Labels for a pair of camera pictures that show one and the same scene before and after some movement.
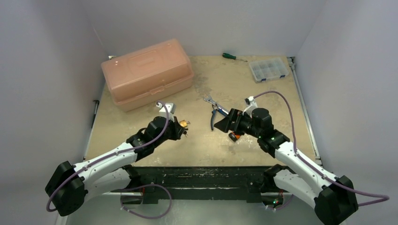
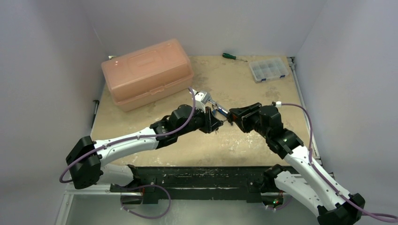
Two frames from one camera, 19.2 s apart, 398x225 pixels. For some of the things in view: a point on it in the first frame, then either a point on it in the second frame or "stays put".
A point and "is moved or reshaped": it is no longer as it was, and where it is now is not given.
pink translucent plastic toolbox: (143, 76) stays put
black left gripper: (177, 130) → (210, 123)
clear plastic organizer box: (268, 69) stays put
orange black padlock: (233, 136) is moved or reshaped
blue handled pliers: (221, 112) stays put
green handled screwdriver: (231, 56) stays put
